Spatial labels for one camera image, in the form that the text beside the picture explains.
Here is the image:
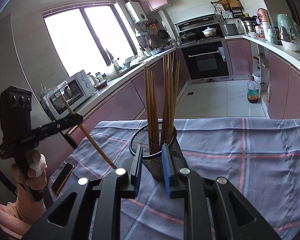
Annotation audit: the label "steel stock pot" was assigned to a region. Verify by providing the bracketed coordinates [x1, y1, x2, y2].
[242, 20, 257, 33]

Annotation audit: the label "white bowl under plastic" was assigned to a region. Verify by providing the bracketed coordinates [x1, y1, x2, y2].
[281, 40, 300, 52]

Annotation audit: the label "black wall rack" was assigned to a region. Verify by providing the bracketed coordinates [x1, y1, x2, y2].
[210, 0, 244, 19]

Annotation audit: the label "red-ended bamboo chopstick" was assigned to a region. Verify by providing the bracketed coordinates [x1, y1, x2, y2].
[60, 94, 117, 169]

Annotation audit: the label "steel range hood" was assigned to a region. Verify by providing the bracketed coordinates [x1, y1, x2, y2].
[174, 15, 222, 33]

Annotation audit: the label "black wok with lid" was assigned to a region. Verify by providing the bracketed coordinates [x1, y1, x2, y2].
[180, 32, 197, 43]

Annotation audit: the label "plastic oil bottle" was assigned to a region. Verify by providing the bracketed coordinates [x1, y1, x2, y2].
[247, 75, 261, 103]

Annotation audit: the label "black mesh utensil holder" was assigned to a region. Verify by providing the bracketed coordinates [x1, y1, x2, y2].
[130, 122, 183, 182]

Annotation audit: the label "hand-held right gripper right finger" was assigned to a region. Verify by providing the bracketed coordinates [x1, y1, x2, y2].
[161, 143, 282, 240]

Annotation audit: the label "person's left hand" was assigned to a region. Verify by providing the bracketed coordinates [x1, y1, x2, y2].
[11, 151, 48, 193]

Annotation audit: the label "bundle of bamboo chopsticks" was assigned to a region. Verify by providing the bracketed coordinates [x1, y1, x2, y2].
[144, 51, 181, 155]

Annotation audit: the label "kitchen window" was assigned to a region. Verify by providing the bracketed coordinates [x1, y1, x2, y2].
[42, 4, 138, 77]

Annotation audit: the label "white casserole pot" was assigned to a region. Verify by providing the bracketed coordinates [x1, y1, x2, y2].
[202, 27, 218, 38]

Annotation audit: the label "white wall water heater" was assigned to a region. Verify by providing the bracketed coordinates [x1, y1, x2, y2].
[124, 1, 148, 23]

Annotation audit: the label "copper pink thermos jug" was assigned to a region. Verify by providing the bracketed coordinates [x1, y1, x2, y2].
[257, 8, 270, 24]

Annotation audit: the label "white microwave oven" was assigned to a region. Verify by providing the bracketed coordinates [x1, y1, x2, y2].
[39, 69, 97, 117]

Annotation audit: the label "person's left forearm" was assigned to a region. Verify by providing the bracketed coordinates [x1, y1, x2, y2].
[0, 180, 47, 240]

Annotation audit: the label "blue checked tablecloth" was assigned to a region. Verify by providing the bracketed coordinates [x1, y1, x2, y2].
[47, 117, 300, 240]

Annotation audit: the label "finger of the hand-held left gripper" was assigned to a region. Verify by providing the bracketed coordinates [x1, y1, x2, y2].
[36, 113, 83, 140]

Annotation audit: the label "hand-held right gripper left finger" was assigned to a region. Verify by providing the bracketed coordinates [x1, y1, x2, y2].
[21, 144, 143, 240]

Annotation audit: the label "green appliance under plastic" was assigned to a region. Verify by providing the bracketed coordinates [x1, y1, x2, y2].
[276, 14, 300, 43]

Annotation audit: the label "black built-in oven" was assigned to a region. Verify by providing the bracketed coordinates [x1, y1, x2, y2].
[181, 40, 232, 80]

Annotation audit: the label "smartphone with orange case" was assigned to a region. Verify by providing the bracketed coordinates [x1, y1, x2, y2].
[51, 162, 75, 194]

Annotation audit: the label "silver rice cooker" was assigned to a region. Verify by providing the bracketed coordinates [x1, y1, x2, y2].
[222, 23, 239, 36]

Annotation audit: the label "pink kitchen base cabinets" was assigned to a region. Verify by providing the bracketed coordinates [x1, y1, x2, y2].
[67, 39, 300, 145]

